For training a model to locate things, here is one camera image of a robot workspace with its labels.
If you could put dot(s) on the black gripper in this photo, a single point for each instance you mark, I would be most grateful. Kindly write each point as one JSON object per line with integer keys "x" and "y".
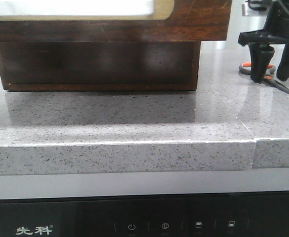
{"x": 275, "y": 31}

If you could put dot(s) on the grey orange scissors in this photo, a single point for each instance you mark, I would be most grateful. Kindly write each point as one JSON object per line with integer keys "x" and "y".
{"x": 268, "y": 79}

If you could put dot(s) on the dark wooden drawer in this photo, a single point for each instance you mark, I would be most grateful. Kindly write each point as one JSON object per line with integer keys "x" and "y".
{"x": 190, "y": 20}

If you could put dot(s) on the dark wooden drawer cabinet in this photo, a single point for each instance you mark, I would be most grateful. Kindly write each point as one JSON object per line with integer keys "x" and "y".
{"x": 99, "y": 66}

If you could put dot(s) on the black appliance control panel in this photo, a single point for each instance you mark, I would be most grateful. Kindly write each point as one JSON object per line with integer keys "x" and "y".
{"x": 254, "y": 214}

